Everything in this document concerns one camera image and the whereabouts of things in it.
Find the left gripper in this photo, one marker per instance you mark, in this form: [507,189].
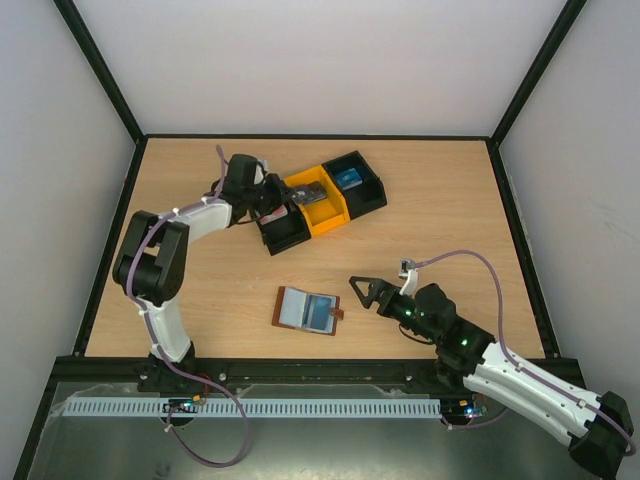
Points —
[280,193]

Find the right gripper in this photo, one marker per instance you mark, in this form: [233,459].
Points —
[379,294]

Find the brown leather card holder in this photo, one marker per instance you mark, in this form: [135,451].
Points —
[307,312]

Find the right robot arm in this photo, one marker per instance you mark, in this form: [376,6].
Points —
[595,428]

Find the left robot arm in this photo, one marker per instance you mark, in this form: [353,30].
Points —
[151,262]

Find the red white card stack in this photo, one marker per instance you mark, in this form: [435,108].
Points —
[277,214]

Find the blue card stack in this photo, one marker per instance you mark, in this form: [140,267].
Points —
[348,179]

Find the left black bin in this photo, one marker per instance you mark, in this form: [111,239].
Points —
[285,233]

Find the black bin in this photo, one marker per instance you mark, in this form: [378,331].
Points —
[285,233]
[360,186]

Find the yellow middle bin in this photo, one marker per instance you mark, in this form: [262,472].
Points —
[326,214]

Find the right black bin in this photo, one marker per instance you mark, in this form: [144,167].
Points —
[360,186]

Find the metal sheet front panel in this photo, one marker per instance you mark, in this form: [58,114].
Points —
[498,447]

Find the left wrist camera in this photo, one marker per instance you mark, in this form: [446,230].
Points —
[261,170]

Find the black front rail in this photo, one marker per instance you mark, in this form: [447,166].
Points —
[410,376]

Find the light blue cable duct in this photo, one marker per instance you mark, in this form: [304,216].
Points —
[129,407]

